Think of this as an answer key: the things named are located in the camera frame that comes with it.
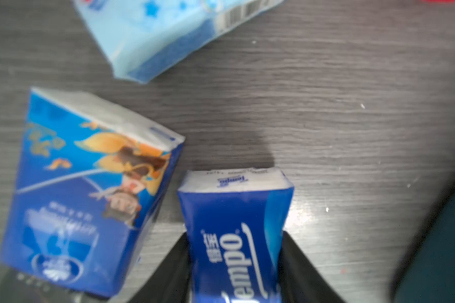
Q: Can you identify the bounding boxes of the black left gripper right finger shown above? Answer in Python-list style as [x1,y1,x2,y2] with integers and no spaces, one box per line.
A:
[278,231,345,303]

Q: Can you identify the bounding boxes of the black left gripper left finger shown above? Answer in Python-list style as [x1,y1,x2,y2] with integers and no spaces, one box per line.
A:
[129,233,192,303]

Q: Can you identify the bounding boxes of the dark blue Tempo tissue pack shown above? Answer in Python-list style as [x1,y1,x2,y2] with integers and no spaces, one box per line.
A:
[178,167,294,302]

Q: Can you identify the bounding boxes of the blue cartoon tissue pack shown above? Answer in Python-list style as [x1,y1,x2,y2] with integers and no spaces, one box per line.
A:
[0,87,185,298]

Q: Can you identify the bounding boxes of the teal storage box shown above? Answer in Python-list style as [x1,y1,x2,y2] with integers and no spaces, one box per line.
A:
[392,187,455,302]

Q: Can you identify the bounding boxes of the black packet near left gripper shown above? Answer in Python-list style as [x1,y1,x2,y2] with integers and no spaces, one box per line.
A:
[0,269,109,303]

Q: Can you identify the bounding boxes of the light blue tissue pack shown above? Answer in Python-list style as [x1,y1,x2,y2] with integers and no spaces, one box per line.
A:
[73,0,280,83]

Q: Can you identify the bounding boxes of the red plush apple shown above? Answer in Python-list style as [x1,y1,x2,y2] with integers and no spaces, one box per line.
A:
[424,0,455,4]

